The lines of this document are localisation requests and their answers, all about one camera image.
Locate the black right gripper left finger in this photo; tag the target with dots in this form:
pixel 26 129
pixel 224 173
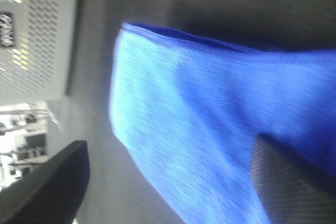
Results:
pixel 53 192

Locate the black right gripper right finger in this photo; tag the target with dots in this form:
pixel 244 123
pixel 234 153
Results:
pixel 290 189

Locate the blue microfibre towel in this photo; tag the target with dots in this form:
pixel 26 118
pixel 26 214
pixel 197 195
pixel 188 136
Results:
pixel 188 110

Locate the grey perforated laundry basket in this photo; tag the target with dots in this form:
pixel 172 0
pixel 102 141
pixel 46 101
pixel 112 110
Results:
pixel 36 42

